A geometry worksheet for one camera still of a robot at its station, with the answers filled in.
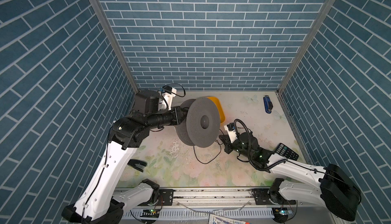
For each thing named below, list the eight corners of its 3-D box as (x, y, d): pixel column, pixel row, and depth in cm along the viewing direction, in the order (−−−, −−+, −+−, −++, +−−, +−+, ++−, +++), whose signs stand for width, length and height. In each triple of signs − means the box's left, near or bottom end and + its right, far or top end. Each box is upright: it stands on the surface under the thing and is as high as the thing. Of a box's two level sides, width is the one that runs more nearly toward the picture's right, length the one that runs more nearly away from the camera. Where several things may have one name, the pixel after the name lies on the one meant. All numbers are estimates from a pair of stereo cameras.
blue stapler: (266, 113, 111) (268, 108, 107) (261, 99, 120) (263, 94, 116) (271, 113, 111) (274, 108, 107) (266, 99, 120) (268, 94, 116)
